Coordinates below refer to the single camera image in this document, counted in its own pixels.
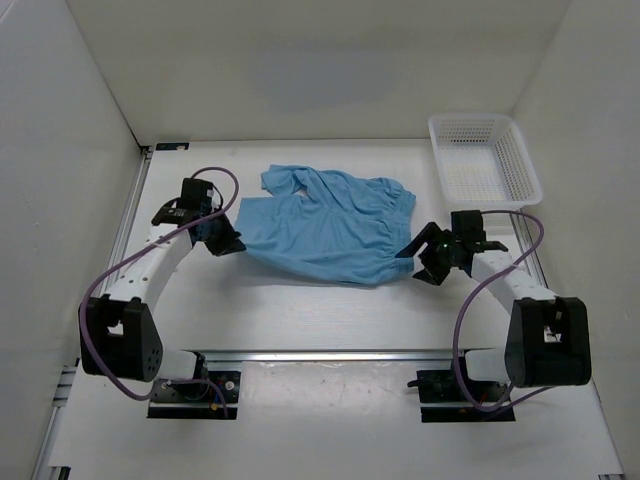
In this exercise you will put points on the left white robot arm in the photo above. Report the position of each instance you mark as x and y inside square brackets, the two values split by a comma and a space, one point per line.
[119, 337]

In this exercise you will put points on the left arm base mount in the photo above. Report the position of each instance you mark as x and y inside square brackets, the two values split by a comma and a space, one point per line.
[216, 400]

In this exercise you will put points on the white plastic mesh basket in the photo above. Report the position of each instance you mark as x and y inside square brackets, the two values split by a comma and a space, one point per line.
[483, 162]

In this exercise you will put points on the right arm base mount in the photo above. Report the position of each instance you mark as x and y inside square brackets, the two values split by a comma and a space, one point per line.
[442, 402]

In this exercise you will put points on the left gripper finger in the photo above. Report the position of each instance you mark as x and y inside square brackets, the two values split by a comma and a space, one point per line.
[221, 246]
[223, 228]

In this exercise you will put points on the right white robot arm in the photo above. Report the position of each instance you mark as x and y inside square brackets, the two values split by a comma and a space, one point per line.
[547, 343]

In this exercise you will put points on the blue label sticker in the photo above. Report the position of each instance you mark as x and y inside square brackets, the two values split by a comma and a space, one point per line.
[172, 146]

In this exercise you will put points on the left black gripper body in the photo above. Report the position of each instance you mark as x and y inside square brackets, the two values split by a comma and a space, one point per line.
[211, 227]

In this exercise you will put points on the aluminium left rail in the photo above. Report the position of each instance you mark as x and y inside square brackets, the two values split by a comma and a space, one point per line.
[125, 227]

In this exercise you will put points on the light blue shorts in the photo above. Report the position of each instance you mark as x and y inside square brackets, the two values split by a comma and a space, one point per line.
[328, 225]

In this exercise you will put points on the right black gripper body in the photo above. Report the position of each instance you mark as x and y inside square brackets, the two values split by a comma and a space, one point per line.
[445, 250]

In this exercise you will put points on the aluminium front rail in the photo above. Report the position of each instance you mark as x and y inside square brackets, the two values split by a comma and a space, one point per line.
[329, 355]

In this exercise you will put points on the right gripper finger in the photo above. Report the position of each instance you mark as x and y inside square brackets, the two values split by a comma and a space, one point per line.
[433, 274]
[430, 233]

